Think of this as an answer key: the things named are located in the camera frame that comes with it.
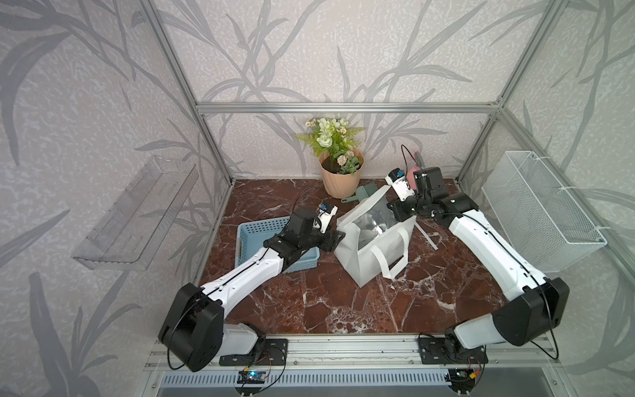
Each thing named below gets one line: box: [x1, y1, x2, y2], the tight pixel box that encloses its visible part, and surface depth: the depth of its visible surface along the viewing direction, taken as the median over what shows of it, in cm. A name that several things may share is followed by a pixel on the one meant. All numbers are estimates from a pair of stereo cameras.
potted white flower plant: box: [294, 117, 365, 200], surface depth 101 cm
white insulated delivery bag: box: [334, 185, 416, 289], surface depth 77 cm
